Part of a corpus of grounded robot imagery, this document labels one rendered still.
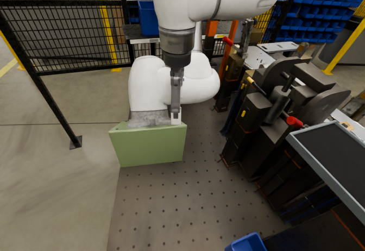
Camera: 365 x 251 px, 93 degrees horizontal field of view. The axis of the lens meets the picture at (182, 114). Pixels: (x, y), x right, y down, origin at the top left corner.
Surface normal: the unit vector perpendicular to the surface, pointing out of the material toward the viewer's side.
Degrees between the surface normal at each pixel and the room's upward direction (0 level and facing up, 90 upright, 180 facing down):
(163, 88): 54
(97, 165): 0
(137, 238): 0
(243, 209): 0
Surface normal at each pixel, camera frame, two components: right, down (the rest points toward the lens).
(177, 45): -0.04, 0.68
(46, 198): 0.07, -0.70
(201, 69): 0.34, 0.06
